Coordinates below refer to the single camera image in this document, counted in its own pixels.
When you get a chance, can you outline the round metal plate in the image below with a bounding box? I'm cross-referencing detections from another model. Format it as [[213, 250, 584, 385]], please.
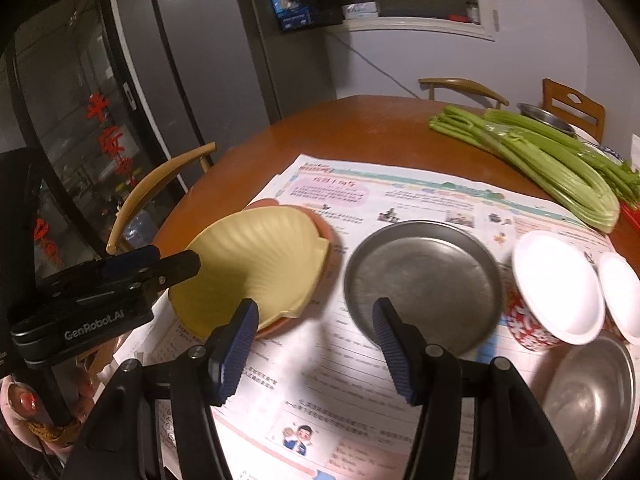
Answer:
[[343, 220, 505, 359]]

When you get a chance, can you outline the blue box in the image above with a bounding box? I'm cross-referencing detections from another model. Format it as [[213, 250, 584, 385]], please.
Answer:
[[271, 0, 312, 32]]

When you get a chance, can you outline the metal bowl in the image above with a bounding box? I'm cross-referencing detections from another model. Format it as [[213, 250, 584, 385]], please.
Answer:
[[542, 332, 637, 480]]

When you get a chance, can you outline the yellow shell-shaped plate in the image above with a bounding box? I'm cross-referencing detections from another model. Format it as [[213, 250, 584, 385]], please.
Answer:
[[167, 206, 331, 342]]

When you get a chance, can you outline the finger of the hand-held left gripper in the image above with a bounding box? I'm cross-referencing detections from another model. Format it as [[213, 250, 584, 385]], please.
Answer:
[[142, 249, 202, 292], [96, 244, 164, 282]]

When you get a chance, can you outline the grey refrigerator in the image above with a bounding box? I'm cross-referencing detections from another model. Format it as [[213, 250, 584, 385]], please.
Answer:
[[107, 0, 283, 198]]

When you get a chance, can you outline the metal pot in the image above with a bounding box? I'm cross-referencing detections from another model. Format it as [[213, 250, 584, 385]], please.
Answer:
[[516, 102, 576, 136]]

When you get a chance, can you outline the black-framed glass door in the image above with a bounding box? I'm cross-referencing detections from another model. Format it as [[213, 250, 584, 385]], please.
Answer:
[[0, 0, 201, 281]]

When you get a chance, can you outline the wooden chair with curved back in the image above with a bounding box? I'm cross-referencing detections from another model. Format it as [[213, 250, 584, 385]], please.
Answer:
[[419, 78, 510, 107], [106, 141, 218, 256]]

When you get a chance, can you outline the white flat box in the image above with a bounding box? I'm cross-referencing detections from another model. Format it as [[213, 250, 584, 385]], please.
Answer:
[[342, 3, 379, 20]]

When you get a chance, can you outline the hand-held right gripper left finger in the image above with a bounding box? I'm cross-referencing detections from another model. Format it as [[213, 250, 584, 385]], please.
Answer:
[[60, 298, 261, 480]]

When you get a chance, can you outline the printed newspaper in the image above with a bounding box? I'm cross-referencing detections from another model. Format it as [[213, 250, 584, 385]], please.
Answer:
[[120, 162, 626, 480]]

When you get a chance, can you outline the orange plate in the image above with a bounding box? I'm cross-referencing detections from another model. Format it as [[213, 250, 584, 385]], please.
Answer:
[[245, 199, 343, 339]]

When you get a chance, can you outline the wall cable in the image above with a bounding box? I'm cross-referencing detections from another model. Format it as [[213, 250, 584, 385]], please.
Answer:
[[345, 44, 422, 99]]

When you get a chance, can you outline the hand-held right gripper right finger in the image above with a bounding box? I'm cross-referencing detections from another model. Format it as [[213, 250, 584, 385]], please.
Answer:
[[372, 297, 576, 480]]

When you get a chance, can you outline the celery bunch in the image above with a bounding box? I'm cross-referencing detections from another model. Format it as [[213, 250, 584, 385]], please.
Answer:
[[429, 105, 621, 234], [482, 108, 640, 211]]

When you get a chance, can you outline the person's left hand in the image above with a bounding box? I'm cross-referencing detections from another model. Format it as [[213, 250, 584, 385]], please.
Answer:
[[0, 359, 109, 463]]

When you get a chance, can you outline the white floral bowl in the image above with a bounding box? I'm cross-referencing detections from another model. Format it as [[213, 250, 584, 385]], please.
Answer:
[[504, 230, 607, 352], [597, 251, 640, 347]]

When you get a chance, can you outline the wooden chair with cutout back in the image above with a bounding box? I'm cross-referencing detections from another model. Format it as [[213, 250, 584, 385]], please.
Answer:
[[542, 78, 606, 143]]

